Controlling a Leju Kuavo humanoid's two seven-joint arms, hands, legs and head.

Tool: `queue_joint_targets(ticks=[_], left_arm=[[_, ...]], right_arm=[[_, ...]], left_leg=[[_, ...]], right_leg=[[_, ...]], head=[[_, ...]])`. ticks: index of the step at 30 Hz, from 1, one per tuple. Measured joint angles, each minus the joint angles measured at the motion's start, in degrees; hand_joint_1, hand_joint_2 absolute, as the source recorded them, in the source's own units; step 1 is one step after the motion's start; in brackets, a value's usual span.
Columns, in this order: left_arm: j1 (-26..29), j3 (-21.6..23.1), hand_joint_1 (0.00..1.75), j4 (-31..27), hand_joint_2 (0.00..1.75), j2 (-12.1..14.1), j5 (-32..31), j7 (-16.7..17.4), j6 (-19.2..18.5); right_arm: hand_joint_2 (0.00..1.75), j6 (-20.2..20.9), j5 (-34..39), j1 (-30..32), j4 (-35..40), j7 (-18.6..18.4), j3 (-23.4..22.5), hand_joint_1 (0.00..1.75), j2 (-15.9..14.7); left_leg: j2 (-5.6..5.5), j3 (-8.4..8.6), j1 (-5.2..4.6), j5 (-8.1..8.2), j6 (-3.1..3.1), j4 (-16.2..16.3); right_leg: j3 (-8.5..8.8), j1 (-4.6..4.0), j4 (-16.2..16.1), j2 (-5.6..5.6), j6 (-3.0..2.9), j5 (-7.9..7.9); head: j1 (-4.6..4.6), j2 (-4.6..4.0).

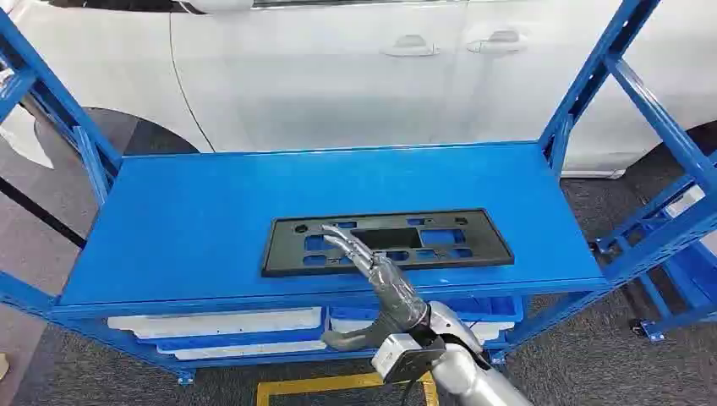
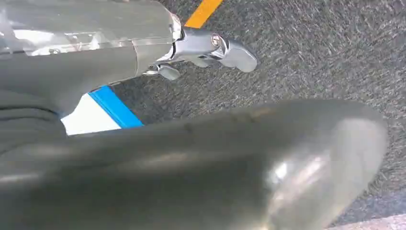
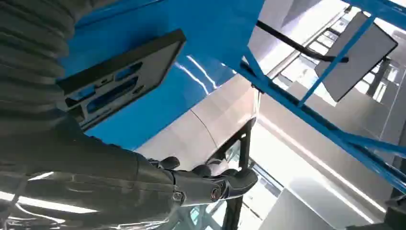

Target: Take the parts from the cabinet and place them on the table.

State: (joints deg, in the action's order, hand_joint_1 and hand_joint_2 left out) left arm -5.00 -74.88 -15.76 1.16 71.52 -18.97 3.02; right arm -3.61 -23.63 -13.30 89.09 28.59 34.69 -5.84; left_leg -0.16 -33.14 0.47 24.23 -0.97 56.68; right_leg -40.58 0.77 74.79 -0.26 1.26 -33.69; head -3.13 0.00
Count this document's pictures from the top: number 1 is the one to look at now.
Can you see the black car tyre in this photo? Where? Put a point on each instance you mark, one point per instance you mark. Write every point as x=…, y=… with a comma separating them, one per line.
x=689, y=145

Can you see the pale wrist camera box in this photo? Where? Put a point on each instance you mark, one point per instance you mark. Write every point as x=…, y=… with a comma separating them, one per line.
x=406, y=358

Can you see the blue plastic bin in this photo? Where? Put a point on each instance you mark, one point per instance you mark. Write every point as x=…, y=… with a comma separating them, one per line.
x=487, y=308

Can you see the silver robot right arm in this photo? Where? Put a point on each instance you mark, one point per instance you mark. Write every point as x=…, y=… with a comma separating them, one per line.
x=476, y=375

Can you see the black plastic licence plate frame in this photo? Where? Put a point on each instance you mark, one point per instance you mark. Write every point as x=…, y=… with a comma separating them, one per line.
x=476, y=246

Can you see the black rack caster wheel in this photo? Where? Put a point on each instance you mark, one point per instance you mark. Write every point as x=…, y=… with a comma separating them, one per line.
x=638, y=328

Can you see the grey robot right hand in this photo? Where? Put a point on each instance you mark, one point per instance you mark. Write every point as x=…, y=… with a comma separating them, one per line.
x=395, y=294

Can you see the long white plastic panel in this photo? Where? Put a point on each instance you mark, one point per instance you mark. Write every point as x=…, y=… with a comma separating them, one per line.
x=350, y=325
x=213, y=324
x=246, y=349

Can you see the blue steel shelf rack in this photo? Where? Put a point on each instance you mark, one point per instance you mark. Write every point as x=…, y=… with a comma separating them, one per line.
x=224, y=224

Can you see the white car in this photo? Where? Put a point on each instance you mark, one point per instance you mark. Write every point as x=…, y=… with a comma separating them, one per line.
x=336, y=84

